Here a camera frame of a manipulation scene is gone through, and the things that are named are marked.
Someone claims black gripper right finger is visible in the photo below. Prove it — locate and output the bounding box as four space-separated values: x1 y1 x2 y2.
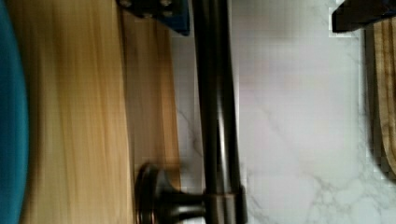
332 0 396 33

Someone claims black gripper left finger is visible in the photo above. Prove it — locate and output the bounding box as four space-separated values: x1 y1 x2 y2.
116 0 191 36

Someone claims black drawer handle bar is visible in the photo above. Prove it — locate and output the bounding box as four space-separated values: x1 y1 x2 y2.
134 0 248 224

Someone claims wooden serving tray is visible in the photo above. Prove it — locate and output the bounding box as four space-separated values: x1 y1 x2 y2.
364 19 396 183

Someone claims blue plate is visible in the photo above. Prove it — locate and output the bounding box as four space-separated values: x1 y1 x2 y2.
0 4 29 224

